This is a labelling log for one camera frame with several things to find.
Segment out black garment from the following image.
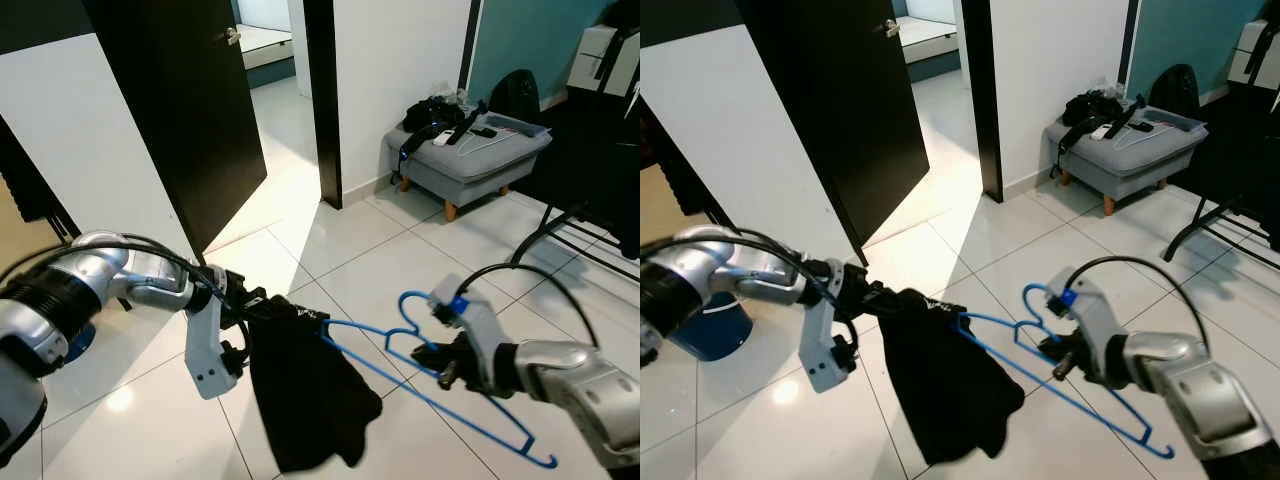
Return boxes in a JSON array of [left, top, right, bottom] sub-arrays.
[[245, 293, 384, 473], [878, 288, 1026, 466]]

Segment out blue plastic hanger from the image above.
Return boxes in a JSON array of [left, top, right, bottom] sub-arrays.
[[320, 290, 558, 469], [955, 283, 1176, 459]]

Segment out black metal clothes rack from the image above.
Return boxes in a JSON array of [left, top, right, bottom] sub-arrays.
[[508, 195, 641, 286], [1163, 193, 1280, 265]]

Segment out blue bin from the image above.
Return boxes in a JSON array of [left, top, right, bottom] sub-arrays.
[[668, 290, 754, 363], [60, 320, 98, 366]]

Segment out grey ottoman with wooden legs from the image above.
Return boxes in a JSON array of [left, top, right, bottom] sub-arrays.
[[1045, 105, 1209, 216], [385, 112, 553, 223]]

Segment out dark brown door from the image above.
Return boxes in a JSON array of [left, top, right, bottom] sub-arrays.
[[735, 0, 931, 266], [83, 0, 269, 256]]

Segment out dark hanging garments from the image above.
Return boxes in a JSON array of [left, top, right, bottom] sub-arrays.
[[520, 85, 641, 261], [1190, 75, 1280, 251]]

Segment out bed with white sheet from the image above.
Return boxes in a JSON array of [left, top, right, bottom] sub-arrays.
[[238, 22, 297, 73], [897, 14, 961, 66]]

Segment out black round fan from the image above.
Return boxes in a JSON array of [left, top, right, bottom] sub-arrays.
[[1148, 63, 1201, 116], [490, 68, 542, 123]]

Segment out white drawer cabinet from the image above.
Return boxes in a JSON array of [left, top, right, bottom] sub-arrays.
[[1226, 18, 1280, 89], [566, 24, 641, 98]]

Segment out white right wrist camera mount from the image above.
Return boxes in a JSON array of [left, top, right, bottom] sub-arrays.
[[1045, 268, 1129, 351], [428, 275, 503, 351]]

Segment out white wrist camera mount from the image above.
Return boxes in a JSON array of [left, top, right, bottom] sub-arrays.
[[185, 290, 248, 401], [428, 275, 503, 351], [800, 285, 861, 393], [1045, 268, 1129, 351]]

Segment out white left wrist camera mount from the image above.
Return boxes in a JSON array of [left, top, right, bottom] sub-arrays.
[[185, 290, 248, 401], [800, 285, 861, 393]]

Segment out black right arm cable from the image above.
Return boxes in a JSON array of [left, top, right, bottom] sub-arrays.
[[453, 262, 601, 348], [1063, 254, 1213, 353]]

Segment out dark door frame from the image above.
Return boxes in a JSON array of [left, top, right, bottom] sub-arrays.
[[303, 0, 344, 209], [958, 0, 1005, 204]]

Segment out long black strap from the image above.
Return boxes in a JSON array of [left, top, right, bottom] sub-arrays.
[[448, 98, 491, 147], [1103, 93, 1148, 141]]

